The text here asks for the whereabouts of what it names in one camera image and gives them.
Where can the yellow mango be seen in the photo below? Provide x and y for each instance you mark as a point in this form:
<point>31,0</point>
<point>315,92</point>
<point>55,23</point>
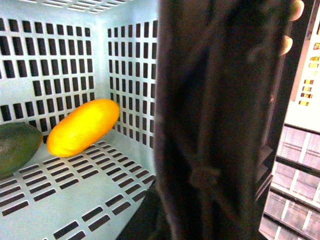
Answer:
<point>83,127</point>

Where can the brown basket handle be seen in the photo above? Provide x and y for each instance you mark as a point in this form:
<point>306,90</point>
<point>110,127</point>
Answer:
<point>216,70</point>

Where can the light blue plastic basket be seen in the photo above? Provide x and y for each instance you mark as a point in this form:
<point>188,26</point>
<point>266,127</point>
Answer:
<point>82,74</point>

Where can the green avocado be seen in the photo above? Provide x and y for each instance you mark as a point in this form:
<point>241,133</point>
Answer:
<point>18,144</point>

